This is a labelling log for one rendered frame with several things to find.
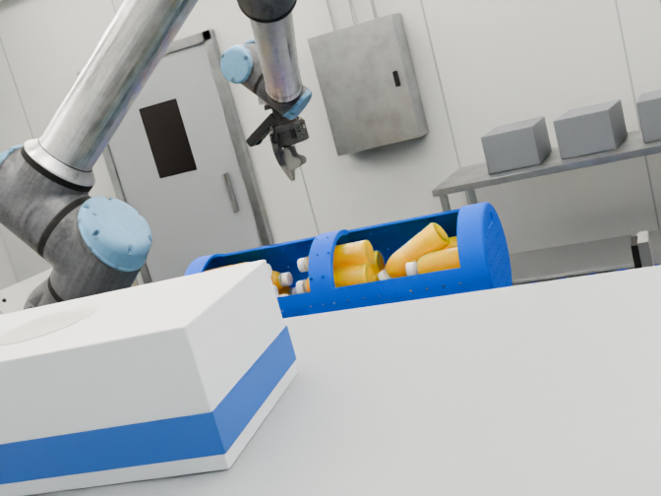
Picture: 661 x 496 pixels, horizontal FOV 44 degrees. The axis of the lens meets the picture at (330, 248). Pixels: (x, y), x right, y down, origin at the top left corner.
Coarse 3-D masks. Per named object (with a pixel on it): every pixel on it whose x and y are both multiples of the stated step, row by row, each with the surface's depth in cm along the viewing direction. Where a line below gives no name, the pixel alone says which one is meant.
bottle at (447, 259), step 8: (456, 248) 204; (424, 256) 207; (432, 256) 206; (440, 256) 205; (448, 256) 204; (456, 256) 203; (416, 264) 209; (424, 264) 206; (432, 264) 205; (440, 264) 204; (448, 264) 203; (456, 264) 203; (416, 272) 208; (424, 272) 206
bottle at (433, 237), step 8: (432, 224) 209; (424, 232) 210; (432, 232) 208; (440, 232) 211; (416, 240) 210; (424, 240) 209; (432, 240) 208; (440, 240) 208; (448, 240) 210; (400, 248) 214; (408, 248) 211; (416, 248) 210; (424, 248) 209; (432, 248) 209; (440, 248) 209; (392, 256) 215; (400, 256) 212; (408, 256) 211; (416, 256) 211; (392, 264) 214; (400, 264) 212; (384, 272) 217; (392, 272) 214; (400, 272) 213
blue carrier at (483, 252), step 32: (384, 224) 222; (416, 224) 222; (448, 224) 221; (480, 224) 198; (224, 256) 243; (256, 256) 243; (288, 256) 241; (320, 256) 214; (384, 256) 233; (480, 256) 195; (320, 288) 212; (352, 288) 209; (384, 288) 206; (416, 288) 203; (448, 288) 200; (480, 288) 197
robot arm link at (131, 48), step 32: (128, 0) 148; (160, 0) 146; (192, 0) 149; (128, 32) 148; (160, 32) 149; (96, 64) 150; (128, 64) 150; (96, 96) 151; (128, 96) 153; (64, 128) 153; (96, 128) 153; (0, 160) 156; (32, 160) 153; (64, 160) 154; (96, 160) 160; (0, 192) 155; (32, 192) 153; (64, 192) 155; (32, 224) 154
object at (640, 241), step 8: (640, 232) 198; (632, 240) 195; (640, 240) 191; (648, 240) 192; (632, 248) 191; (640, 248) 190; (648, 248) 190; (632, 256) 192; (640, 256) 191; (648, 256) 190; (640, 264) 192; (648, 264) 191
